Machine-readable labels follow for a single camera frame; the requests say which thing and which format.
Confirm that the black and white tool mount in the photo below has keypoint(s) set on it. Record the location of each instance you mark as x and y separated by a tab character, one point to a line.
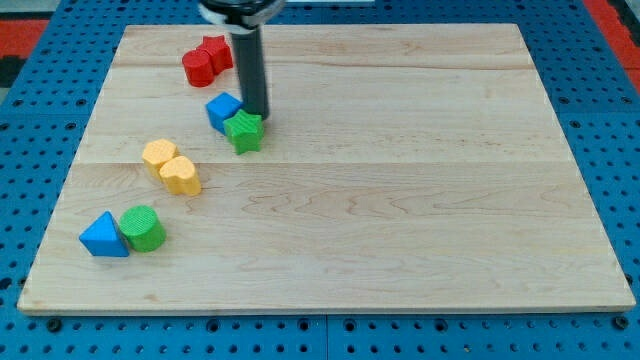
240	16

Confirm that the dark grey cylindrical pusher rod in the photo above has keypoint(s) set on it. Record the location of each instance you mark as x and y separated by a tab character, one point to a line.
250	67

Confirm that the blue cube block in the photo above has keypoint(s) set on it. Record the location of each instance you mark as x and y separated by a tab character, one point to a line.
221	108

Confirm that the red star block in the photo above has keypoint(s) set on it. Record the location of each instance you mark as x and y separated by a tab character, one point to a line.
218	51

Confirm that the red cylinder block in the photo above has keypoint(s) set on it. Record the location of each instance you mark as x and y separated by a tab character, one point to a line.
197	67

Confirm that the green star block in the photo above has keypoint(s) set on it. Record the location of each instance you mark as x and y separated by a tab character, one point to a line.
244	131

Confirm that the yellow hexagon block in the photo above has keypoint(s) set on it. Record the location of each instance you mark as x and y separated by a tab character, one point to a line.
156	153

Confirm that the yellow heart block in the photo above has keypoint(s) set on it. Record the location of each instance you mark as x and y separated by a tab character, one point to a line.
180	177

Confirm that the light wooden board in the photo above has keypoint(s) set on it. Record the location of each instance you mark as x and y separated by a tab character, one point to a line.
405	169

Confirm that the green cylinder block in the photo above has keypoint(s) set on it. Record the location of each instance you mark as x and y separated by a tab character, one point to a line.
142	228

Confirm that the blue triangle block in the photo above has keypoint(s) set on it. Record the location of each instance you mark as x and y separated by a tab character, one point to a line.
103	238

